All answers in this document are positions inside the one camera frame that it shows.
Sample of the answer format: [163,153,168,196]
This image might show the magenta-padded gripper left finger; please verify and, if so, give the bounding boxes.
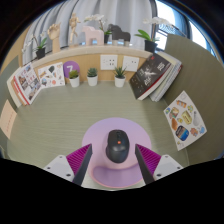
[43,143,94,187]

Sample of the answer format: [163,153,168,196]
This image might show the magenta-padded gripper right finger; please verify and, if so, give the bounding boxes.
[134,143,183,184]

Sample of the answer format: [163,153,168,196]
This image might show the black computer mouse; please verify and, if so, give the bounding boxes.
[105,129,130,164]

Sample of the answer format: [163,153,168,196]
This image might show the purple mouse pad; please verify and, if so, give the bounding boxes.
[81,117,153,189]

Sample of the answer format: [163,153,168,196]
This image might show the colourful food sticker sheet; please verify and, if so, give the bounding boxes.
[163,90,208,152]

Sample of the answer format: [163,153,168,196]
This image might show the beige booklet with red text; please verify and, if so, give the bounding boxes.
[0,99,18,140]

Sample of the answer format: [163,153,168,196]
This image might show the tan cover book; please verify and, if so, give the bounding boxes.
[10,76,28,107]

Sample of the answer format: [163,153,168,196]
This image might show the small plant in white pot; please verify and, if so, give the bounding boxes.
[68,69,81,89]
[86,67,99,87]
[113,65,128,88]

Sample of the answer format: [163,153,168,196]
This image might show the photo cover book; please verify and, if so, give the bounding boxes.
[14,62,43,106]

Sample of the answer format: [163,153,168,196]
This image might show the white sticker sheet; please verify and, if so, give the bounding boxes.
[37,61,66,89]

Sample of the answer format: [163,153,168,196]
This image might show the black cover book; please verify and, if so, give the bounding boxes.
[128,53,173,101]

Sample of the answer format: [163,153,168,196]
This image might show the green felt desk divider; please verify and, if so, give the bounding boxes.
[163,33,224,166]
[0,54,19,101]

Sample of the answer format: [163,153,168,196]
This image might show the purple round number sign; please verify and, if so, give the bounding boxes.
[62,60,81,79]

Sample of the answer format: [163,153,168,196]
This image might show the white orchid in black pot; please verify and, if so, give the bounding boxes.
[22,31,48,61]

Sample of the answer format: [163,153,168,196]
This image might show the large white orchid black pot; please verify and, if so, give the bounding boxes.
[134,16,174,54]

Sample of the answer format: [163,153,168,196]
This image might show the wooden hand model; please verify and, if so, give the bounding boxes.
[46,22,63,54]

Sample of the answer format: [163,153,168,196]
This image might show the pink wooden horse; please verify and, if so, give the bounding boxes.
[82,25,105,47]

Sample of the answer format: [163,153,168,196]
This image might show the wooden mannequin figure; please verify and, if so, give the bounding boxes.
[68,12,82,46]

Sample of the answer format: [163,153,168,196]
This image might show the black wooden horse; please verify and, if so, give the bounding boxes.
[107,23,132,47]

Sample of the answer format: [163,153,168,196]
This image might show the white orchid behind horses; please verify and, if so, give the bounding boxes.
[83,13,113,45]

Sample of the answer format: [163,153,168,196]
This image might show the dark framed window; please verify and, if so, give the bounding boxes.
[154,0,214,51]

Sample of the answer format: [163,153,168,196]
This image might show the grey curtain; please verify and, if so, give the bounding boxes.
[21,0,158,66]

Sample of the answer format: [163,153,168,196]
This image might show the white wall socket plate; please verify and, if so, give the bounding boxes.
[122,55,141,73]
[100,54,119,71]

